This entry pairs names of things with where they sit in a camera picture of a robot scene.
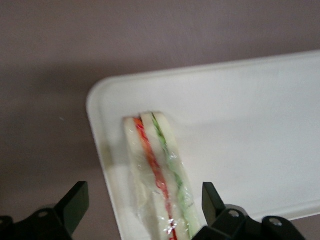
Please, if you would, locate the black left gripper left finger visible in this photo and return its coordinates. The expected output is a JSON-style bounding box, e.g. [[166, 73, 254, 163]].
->
[[0, 181, 91, 240]]

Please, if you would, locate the triangle sandwich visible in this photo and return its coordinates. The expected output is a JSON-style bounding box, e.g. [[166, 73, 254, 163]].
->
[[121, 109, 202, 240]]

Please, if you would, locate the cream plastic tray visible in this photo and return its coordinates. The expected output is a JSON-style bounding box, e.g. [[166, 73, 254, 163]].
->
[[85, 49, 320, 240]]

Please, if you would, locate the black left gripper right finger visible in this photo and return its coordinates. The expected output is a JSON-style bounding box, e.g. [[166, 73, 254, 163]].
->
[[201, 181, 301, 240]]

